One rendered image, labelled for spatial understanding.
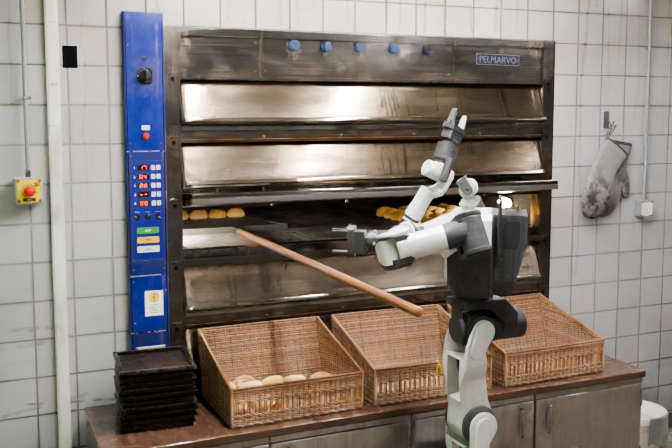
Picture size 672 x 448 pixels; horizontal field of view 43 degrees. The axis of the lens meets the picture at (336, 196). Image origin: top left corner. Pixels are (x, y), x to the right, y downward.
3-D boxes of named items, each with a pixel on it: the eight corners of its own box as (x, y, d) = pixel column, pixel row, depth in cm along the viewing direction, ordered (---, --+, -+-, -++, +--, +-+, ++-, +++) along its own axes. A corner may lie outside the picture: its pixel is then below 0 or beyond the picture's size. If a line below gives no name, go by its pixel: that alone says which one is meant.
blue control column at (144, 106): (79, 394, 529) (68, 45, 508) (105, 390, 536) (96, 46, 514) (135, 535, 353) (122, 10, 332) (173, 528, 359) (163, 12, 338)
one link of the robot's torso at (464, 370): (473, 427, 325) (476, 308, 321) (500, 444, 309) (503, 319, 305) (439, 433, 319) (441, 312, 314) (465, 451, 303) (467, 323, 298)
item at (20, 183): (14, 203, 325) (13, 176, 324) (42, 201, 329) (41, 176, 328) (15, 204, 318) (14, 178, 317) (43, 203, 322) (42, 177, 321)
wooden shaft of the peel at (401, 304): (424, 317, 244) (424, 307, 244) (415, 318, 243) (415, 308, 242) (242, 234, 399) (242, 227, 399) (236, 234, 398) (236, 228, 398)
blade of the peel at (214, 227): (287, 229, 418) (287, 223, 418) (177, 235, 396) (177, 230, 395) (263, 220, 451) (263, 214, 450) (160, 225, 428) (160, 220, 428)
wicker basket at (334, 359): (195, 391, 359) (194, 327, 356) (318, 374, 382) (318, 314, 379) (229, 431, 315) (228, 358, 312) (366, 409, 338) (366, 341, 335)
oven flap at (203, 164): (184, 188, 350) (179, 142, 354) (540, 175, 421) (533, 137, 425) (186, 185, 346) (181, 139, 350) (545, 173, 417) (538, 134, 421)
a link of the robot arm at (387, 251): (389, 263, 305) (374, 273, 287) (381, 236, 305) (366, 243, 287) (417, 257, 302) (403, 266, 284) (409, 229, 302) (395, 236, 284)
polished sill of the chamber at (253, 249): (180, 258, 359) (180, 248, 359) (531, 233, 430) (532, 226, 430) (183, 260, 353) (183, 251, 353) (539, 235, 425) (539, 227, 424)
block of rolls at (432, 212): (373, 215, 471) (373, 206, 470) (447, 211, 490) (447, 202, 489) (427, 230, 415) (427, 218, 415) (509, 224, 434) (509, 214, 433)
